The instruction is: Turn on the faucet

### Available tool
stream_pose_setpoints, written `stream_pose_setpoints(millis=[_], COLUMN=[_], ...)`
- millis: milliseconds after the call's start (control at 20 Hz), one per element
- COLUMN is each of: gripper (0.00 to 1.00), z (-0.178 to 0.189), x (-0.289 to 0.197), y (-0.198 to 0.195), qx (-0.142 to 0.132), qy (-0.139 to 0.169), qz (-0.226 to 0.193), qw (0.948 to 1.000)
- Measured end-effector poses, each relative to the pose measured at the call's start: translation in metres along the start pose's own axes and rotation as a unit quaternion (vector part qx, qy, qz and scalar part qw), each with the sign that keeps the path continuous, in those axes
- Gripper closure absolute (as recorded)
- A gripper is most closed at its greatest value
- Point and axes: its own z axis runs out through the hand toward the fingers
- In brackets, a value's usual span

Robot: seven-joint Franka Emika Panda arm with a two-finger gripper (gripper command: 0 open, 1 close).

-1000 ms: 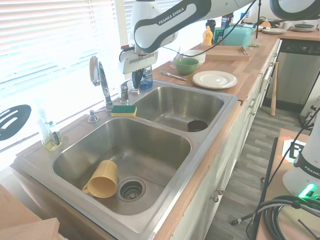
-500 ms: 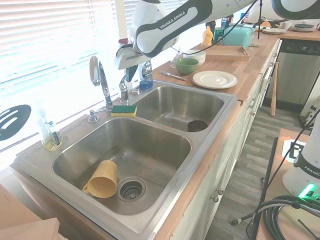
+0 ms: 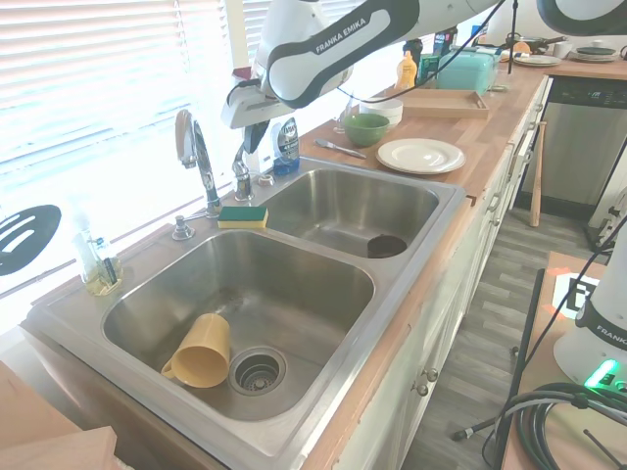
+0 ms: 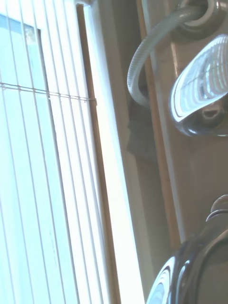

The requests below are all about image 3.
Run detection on stack of white plates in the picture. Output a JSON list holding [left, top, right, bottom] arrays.
[[567, 46, 619, 64]]

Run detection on stainless steel dishwasher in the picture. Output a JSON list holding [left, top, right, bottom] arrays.
[[518, 75, 627, 212]]

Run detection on teal bread box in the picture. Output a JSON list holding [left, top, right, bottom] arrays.
[[435, 48, 502, 97]]

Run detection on large white dinner plate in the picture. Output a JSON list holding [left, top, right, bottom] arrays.
[[375, 138, 466, 175]]

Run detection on black stand pole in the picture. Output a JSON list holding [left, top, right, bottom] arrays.
[[499, 267, 548, 442]]

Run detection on chrome faucet lever handle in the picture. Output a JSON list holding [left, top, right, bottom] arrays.
[[231, 144, 257, 203]]

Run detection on yellow plastic mug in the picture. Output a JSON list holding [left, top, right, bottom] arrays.
[[161, 312, 231, 390]]

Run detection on yellow plastic holder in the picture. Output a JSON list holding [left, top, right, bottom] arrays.
[[87, 266, 124, 298]]

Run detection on wooden tray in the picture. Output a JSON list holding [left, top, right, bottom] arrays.
[[400, 89, 491, 121]]

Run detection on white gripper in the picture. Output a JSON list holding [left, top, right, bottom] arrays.
[[219, 79, 291, 155]]

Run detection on dark frying pan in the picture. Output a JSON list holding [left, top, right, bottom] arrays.
[[504, 31, 567, 55]]

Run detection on black drain stopper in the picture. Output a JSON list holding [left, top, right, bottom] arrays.
[[366, 233, 409, 259]]

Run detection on silver utensil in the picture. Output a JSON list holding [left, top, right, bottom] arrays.
[[313, 138, 367, 160]]

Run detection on green box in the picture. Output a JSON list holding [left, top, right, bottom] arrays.
[[418, 53, 442, 82]]

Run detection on brown cardboard box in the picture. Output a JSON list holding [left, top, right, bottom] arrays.
[[0, 359, 119, 470]]

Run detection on flat white plate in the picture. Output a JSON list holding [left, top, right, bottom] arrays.
[[511, 54, 562, 68]]

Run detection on stainless steel double sink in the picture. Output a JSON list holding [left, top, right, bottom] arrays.
[[26, 155, 466, 470]]

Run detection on green bowl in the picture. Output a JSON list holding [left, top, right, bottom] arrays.
[[341, 113, 392, 149]]

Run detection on metal drain strainer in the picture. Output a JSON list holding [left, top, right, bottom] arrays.
[[228, 346, 288, 396]]

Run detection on black slotted spatula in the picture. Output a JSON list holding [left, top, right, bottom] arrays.
[[0, 204, 64, 277]]

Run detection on white kitchen cabinets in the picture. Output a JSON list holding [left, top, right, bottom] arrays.
[[337, 77, 553, 470]]

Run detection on yellow mustard bottle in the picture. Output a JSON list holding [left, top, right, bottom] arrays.
[[401, 50, 419, 90]]

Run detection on black white fiducial marker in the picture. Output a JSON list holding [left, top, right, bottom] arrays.
[[551, 274, 603, 322]]

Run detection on blue dish soap bottle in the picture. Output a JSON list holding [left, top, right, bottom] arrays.
[[270, 117, 301, 176]]

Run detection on coiled black cable bundle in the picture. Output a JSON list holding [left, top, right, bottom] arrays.
[[482, 381, 627, 470]]

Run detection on yellow green sponge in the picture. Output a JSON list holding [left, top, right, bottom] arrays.
[[217, 206, 269, 230]]

